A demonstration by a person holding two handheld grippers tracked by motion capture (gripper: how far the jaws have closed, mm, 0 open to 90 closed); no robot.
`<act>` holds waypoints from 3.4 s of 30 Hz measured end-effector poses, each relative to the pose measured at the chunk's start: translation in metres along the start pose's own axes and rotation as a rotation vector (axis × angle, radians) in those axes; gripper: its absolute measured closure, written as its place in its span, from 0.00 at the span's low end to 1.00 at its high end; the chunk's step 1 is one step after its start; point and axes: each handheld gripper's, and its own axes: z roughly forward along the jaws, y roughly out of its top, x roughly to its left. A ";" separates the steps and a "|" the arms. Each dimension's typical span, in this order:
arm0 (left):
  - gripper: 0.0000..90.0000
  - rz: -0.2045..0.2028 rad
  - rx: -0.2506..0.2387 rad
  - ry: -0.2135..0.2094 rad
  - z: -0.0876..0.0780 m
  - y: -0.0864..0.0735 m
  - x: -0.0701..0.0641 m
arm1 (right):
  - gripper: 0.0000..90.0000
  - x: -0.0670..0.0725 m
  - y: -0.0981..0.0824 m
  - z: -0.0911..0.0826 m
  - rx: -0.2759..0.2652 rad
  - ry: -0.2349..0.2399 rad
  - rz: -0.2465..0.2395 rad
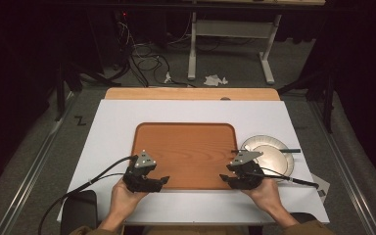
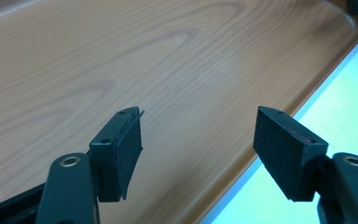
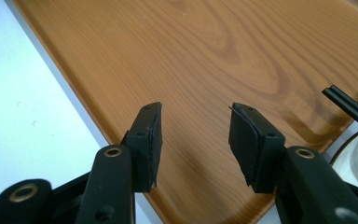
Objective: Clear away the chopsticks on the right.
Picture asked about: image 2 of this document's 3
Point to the wood-grain brown tray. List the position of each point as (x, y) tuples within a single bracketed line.
[(136, 62)]

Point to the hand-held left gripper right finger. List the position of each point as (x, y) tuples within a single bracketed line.
[(287, 155)]

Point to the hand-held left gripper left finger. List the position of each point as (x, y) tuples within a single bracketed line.
[(113, 155)]

